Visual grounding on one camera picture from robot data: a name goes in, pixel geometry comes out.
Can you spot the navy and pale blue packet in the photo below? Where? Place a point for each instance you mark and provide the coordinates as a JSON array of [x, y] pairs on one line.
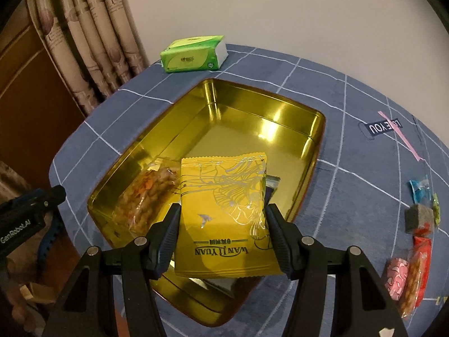
[[270, 191]]

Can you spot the blue candy wrapper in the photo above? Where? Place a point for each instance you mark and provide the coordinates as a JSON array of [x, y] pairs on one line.
[[419, 191]]

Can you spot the green candy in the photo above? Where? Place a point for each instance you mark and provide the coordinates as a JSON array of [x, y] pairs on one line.
[[436, 207]]

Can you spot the yellow snack packet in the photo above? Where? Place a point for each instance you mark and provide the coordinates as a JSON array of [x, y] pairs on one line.
[[224, 217]]

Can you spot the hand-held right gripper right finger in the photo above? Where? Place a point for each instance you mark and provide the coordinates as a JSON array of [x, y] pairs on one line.
[[282, 245]]

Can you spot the pink tape strip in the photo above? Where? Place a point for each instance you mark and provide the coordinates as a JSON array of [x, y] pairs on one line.
[[403, 137]]

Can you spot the grey snack block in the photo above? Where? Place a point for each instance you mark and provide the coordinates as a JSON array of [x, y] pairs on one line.
[[419, 217]]

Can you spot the green tissue pack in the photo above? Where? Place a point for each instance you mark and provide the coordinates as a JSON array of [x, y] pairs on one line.
[[189, 58]]

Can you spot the yellow tape strip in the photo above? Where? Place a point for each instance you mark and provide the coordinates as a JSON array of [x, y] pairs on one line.
[[441, 300]]

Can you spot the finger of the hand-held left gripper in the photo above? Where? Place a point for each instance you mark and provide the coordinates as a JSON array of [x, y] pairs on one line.
[[38, 200], [49, 242]]

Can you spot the pink candy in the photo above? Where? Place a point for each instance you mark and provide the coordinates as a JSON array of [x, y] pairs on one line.
[[396, 277]]

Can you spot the brown wooden door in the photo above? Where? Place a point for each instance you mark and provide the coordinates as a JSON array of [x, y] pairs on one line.
[[31, 94]]

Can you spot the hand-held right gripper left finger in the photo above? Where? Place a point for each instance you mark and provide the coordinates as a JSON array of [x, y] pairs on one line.
[[165, 245]]

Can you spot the clear bag of fried snacks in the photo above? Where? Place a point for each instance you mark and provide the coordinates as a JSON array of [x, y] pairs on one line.
[[147, 196], [412, 288]]

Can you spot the gold and maroon tin box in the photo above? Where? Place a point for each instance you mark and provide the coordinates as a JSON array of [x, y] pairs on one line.
[[245, 130]]

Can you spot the navy label strip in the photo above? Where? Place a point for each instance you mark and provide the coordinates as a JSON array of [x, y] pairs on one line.
[[380, 127]]

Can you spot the beige patterned curtain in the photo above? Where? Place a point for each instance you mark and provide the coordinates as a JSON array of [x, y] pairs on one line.
[[87, 42]]

